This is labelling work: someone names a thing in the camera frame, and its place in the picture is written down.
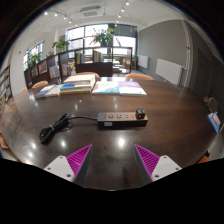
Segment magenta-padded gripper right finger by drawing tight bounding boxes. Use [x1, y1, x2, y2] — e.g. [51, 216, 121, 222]
[134, 143, 183, 186]

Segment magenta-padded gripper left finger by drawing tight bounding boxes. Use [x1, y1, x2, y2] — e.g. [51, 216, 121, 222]
[43, 143, 94, 187]

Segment small black charger block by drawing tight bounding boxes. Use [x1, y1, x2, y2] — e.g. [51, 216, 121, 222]
[134, 107, 147, 120]

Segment blue and yellow book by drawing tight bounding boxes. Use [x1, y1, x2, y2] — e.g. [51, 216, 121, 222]
[59, 83, 94, 95]

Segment white thin book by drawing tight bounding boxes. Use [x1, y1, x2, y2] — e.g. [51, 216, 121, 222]
[44, 84, 64, 98]

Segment purple cover book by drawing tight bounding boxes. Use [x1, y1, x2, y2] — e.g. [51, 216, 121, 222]
[118, 80, 148, 97]

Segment blue booklet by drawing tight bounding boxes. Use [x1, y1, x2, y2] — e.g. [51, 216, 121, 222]
[207, 111, 222, 134]

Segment dark blue thin book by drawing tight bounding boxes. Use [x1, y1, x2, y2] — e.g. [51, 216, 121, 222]
[34, 83, 57, 100]

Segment thick beige book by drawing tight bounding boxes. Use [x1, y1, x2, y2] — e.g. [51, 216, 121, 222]
[62, 73, 97, 88]

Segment orange chairs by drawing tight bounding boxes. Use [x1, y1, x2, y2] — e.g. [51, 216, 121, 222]
[0, 71, 155, 151]

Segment brown wooden chair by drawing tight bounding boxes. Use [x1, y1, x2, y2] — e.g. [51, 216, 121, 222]
[202, 95, 220, 114]

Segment dark open shelf unit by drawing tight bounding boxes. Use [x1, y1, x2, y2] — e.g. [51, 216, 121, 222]
[23, 46, 133, 89]

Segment dark grey door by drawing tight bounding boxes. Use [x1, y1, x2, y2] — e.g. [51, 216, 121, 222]
[194, 49, 212, 98]

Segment small potted green plant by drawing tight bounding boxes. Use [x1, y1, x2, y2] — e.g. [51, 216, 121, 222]
[28, 51, 44, 66]

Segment medium potted green plant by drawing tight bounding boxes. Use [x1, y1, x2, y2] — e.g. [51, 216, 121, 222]
[51, 38, 70, 54]

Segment large potted green plant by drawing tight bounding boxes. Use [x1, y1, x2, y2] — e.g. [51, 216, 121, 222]
[89, 27, 116, 47]

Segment ceiling air conditioner vent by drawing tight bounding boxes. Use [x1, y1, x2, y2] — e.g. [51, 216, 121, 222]
[79, 5, 102, 18]

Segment ceiling track spotlights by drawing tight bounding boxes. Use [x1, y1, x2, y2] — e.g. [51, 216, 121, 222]
[43, 1, 131, 24]

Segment black bundled power cable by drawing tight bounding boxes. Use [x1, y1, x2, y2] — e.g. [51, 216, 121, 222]
[38, 112, 99, 145]

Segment large white wall radiator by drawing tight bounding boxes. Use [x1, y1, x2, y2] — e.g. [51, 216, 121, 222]
[155, 58, 184, 86]

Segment small white wall radiator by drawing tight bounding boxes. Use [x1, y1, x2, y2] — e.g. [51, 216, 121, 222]
[137, 54, 150, 70]

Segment wall bookshelf unit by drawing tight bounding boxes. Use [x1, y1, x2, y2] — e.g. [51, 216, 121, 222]
[0, 65, 14, 108]

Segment white vertical wall pipe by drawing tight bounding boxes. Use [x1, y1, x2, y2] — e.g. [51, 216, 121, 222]
[181, 19, 194, 91]

